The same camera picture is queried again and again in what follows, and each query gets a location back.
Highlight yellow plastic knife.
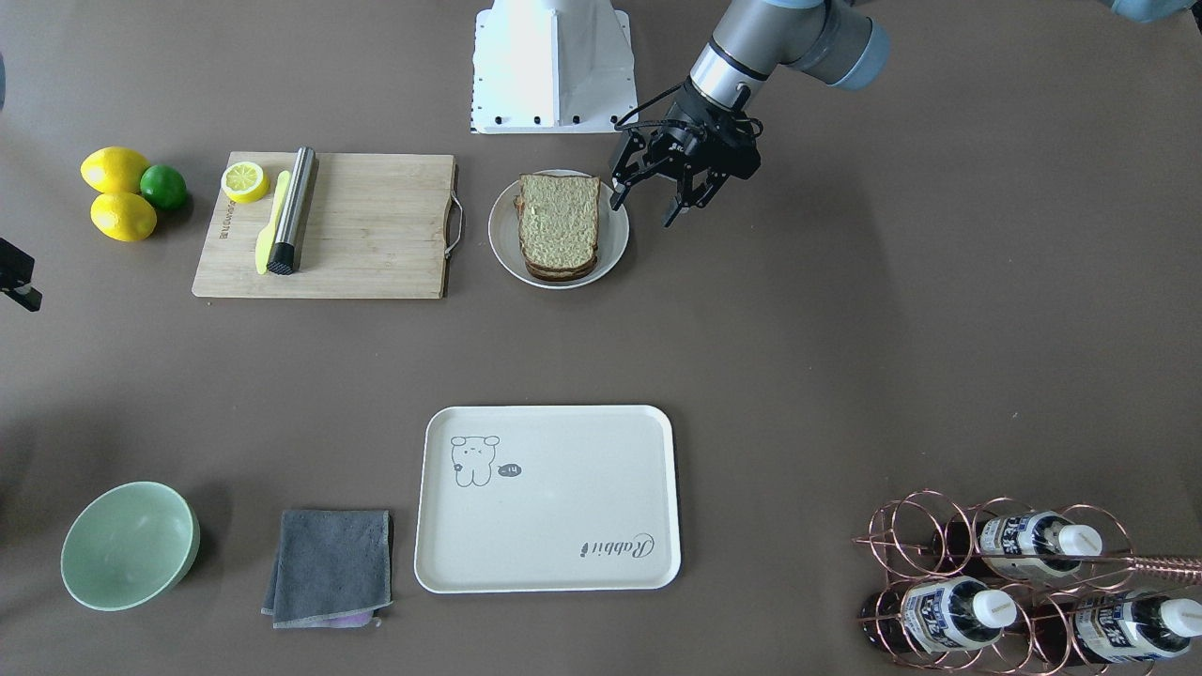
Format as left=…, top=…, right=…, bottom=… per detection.
left=254, top=170, right=291, bottom=275

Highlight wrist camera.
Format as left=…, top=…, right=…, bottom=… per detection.
left=0, top=238, right=42, bottom=312

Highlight grey folded cloth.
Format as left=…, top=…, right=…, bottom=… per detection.
left=261, top=509, right=393, bottom=629

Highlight bread sandwich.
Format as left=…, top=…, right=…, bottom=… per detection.
left=514, top=173, right=601, bottom=281

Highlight wooden cutting board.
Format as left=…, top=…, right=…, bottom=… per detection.
left=194, top=153, right=456, bottom=300

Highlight yellow lemon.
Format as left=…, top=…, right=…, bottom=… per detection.
left=79, top=146, right=151, bottom=195
left=90, top=192, right=157, bottom=242

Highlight green lime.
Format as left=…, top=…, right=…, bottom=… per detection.
left=139, top=165, right=188, bottom=210

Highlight mint green bowl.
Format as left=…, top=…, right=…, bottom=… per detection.
left=60, top=481, right=201, bottom=612

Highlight copper wire bottle rack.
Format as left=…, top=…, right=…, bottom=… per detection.
left=857, top=490, right=1200, bottom=675

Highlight half lemon slice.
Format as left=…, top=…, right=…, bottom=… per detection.
left=222, top=160, right=270, bottom=204

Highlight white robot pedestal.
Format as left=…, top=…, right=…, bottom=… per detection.
left=470, top=1, right=637, bottom=134

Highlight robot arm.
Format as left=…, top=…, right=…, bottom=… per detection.
left=609, top=1, right=889, bottom=226

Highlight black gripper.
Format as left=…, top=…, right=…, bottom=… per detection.
left=609, top=81, right=763, bottom=229

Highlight cream rabbit tray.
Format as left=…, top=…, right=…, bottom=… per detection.
left=413, top=404, right=682, bottom=594

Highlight dark drink bottle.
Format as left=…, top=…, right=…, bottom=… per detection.
left=857, top=575, right=1018, bottom=656
left=1031, top=591, right=1201, bottom=668
left=929, top=511, right=1103, bottom=579

